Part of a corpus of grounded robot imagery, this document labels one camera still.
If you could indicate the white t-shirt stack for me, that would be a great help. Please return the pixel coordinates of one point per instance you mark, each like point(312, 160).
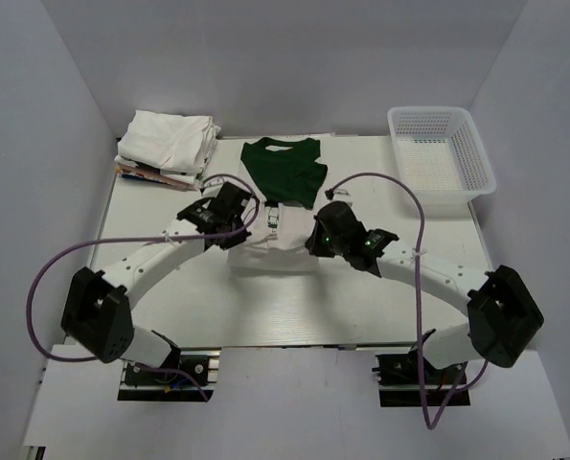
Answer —
point(173, 149)

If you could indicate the white green Charlie Brown t-shirt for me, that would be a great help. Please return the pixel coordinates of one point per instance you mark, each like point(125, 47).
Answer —
point(288, 177)

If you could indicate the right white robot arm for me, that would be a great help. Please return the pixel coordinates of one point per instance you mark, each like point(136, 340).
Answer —
point(502, 316)

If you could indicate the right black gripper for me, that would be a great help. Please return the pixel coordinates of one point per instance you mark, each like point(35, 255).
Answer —
point(314, 244)

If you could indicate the white table board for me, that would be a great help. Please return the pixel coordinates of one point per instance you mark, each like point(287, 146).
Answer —
point(206, 303)

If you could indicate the white plastic mesh basket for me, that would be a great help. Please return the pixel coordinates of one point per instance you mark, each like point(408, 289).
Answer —
point(439, 154)

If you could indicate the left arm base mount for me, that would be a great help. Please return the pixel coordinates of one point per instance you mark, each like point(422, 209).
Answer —
point(193, 380)

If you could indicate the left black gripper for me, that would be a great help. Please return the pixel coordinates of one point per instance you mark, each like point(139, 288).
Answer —
point(235, 241)

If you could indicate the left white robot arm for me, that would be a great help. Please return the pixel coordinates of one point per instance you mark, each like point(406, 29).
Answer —
point(98, 307)

